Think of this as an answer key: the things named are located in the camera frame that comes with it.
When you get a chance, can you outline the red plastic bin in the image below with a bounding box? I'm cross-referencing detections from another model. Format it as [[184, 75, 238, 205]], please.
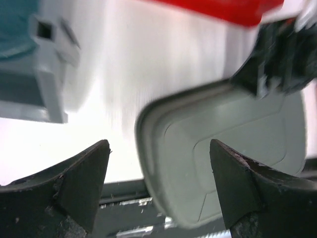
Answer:
[[157, 0, 284, 27]]

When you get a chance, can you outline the grey plastic storage bin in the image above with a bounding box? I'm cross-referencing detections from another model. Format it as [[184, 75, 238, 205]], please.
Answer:
[[0, 14, 79, 123]]

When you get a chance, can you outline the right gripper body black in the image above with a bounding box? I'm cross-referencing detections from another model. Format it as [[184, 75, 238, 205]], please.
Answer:
[[230, 18, 317, 98]]

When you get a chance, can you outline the teal transparent container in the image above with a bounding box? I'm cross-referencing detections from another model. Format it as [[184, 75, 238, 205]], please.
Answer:
[[0, 0, 39, 61]]

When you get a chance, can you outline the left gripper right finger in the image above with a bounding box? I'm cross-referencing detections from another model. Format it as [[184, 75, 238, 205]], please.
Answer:
[[210, 139, 317, 238]]

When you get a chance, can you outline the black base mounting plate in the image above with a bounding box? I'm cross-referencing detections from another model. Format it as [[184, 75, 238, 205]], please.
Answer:
[[89, 179, 177, 238]]

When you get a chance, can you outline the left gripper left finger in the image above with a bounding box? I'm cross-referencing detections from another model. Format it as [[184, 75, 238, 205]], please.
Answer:
[[0, 139, 110, 238]]

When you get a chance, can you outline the dark grey plastic tray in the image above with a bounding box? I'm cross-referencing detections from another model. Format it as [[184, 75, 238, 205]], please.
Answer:
[[135, 81, 306, 229]]

